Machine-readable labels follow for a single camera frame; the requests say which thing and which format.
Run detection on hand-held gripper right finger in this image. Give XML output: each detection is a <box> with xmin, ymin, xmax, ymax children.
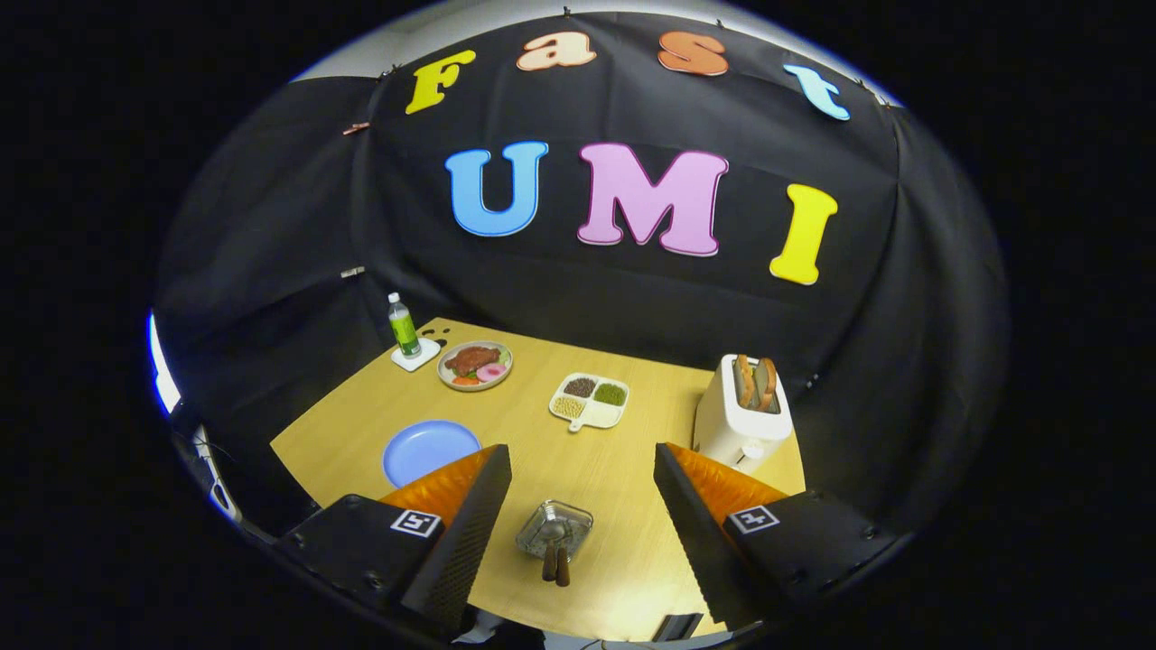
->
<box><xmin>653</xmin><ymin>441</ymin><xmax>900</xmax><ymax>633</ymax></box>

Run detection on white square coaster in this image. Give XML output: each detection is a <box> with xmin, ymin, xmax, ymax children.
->
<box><xmin>390</xmin><ymin>338</ymin><xmax>443</xmax><ymax>373</ymax></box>

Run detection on plate of steak and vegetables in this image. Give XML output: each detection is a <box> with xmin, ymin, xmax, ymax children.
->
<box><xmin>437</xmin><ymin>339</ymin><xmax>514</xmax><ymax>392</ymax></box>

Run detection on spoon with brown handle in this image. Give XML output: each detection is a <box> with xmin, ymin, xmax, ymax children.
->
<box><xmin>533</xmin><ymin>516</ymin><xmax>559</xmax><ymax>582</ymax></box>

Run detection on white divided dish of beans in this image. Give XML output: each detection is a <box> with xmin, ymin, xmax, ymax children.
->
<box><xmin>548</xmin><ymin>372</ymin><xmax>631</xmax><ymax>433</ymax></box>

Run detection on green label water bottle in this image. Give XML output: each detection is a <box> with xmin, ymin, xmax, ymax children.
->
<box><xmin>387</xmin><ymin>292</ymin><xmax>423</xmax><ymax>359</ymax></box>

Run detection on black chair backrest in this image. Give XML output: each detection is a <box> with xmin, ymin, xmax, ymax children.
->
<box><xmin>652</xmin><ymin>613</ymin><xmax>704</xmax><ymax>643</ymax></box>

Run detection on metal drain basket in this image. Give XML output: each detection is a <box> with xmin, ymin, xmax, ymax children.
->
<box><xmin>516</xmin><ymin>499</ymin><xmax>594</xmax><ymax>561</ymax></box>

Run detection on blue plate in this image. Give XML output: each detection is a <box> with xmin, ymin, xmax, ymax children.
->
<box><xmin>382</xmin><ymin>420</ymin><xmax>482</xmax><ymax>489</ymax></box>

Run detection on white toaster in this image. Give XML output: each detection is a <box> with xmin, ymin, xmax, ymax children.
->
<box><xmin>692</xmin><ymin>353</ymin><xmax>795</xmax><ymax>477</ymax></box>

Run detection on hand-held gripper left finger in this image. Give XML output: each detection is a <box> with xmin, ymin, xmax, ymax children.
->
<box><xmin>275</xmin><ymin>442</ymin><xmax>513</xmax><ymax>633</ymax></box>

